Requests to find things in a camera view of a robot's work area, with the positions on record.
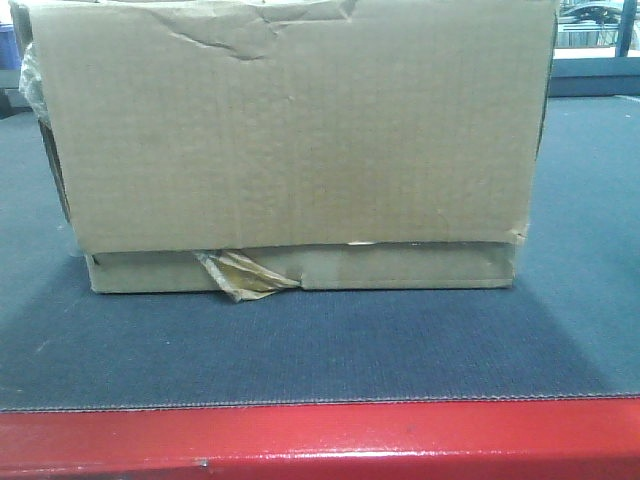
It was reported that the dark grey conveyor belt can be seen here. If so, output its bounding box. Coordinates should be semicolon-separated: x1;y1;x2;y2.
1;96;639;411

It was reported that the red conveyor frame edge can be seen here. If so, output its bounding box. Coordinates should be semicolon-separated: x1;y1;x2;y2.
1;399;639;479

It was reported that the brown cardboard carton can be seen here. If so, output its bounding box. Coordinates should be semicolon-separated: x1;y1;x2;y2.
10;1;558;301

